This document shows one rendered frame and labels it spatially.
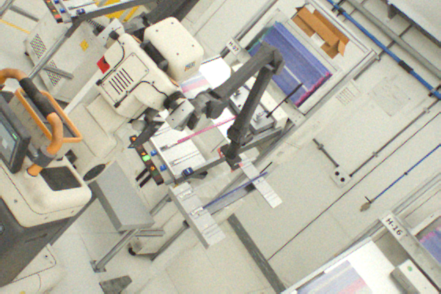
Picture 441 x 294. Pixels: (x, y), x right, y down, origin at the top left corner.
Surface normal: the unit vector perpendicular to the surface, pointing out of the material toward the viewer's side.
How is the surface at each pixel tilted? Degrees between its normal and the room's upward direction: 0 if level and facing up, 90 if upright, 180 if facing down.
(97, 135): 82
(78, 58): 90
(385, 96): 90
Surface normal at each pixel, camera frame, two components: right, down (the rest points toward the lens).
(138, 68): -0.25, -0.11
